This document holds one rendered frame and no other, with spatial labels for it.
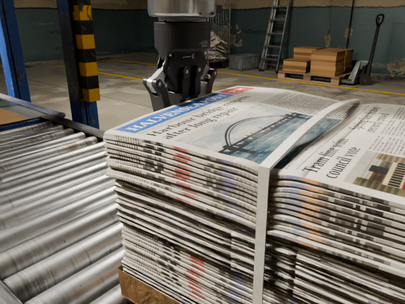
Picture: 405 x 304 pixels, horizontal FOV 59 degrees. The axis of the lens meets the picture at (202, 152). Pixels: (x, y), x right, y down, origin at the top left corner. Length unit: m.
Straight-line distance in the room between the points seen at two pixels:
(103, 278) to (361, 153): 0.39
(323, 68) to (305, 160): 6.59
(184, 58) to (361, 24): 7.34
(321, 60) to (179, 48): 6.46
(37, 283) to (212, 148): 0.36
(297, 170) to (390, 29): 7.38
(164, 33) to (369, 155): 0.28
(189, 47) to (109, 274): 0.34
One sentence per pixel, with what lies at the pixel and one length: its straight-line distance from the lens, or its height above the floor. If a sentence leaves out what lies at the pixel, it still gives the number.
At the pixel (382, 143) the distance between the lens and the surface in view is 0.36.
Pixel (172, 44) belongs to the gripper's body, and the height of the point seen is 1.10.
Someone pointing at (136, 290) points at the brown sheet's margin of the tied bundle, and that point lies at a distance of 0.47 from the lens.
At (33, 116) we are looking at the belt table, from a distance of 1.44.
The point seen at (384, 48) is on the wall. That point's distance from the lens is 7.67.
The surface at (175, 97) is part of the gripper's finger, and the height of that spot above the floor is 1.03.
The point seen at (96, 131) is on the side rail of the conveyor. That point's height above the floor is 0.80.
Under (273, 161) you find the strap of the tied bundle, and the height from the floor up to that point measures 1.03.
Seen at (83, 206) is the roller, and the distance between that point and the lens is 0.74.
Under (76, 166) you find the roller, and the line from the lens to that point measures 0.94.
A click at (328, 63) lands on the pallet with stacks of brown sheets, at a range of 6.85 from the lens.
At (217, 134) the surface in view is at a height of 1.03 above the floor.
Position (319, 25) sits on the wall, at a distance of 8.06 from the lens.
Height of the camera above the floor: 1.14
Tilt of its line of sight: 21 degrees down
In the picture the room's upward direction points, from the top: straight up
